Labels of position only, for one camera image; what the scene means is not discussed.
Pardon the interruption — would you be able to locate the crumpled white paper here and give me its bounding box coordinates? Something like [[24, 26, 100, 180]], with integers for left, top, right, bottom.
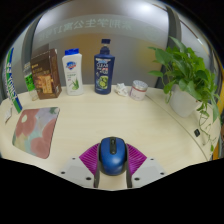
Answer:
[[115, 82, 130, 98]]

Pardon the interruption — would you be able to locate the blue computer mouse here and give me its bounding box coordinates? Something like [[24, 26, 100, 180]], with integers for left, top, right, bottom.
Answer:
[[97, 136, 129, 177]]

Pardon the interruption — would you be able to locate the clear bottle green label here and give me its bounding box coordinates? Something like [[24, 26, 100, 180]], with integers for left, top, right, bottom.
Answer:
[[22, 61, 39, 102]]

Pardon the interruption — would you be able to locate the dark blue pump bottle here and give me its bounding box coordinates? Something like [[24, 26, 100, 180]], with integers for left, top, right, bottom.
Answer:
[[93, 38, 116, 96]]

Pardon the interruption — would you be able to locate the small white pink jar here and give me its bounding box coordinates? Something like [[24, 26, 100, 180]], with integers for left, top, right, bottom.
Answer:
[[129, 79, 149, 102]]

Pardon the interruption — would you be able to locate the floral print mouse pad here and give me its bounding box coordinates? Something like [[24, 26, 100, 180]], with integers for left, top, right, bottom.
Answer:
[[11, 106, 61, 160]]

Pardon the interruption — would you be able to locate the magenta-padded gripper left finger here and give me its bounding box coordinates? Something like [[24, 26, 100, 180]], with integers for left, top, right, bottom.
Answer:
[[59, 142, 101, 189]]

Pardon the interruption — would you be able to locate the green plant in white pot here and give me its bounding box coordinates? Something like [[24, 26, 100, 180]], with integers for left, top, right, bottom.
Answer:
[[147, 36, 222, 153]]

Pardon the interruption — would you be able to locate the brown cardboard box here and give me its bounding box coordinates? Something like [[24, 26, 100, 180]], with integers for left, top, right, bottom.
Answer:
[[30, 43, 63, 100]]

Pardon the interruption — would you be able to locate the white green shuttlecock tube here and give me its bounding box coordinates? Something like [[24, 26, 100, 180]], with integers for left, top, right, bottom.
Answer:
[[2, 47, 24, 114]]

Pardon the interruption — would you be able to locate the white bottle blue cap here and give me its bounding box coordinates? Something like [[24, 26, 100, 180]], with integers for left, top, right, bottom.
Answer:
[[61, 48, 85, 97]]

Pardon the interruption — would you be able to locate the patterned tissue packet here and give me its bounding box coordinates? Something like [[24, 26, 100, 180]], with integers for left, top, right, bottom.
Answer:
[[3, 106, 14, 124]]

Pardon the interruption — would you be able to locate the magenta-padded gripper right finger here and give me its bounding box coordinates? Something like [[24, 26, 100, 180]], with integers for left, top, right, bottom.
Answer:
[[125, 143, 167, 189]]

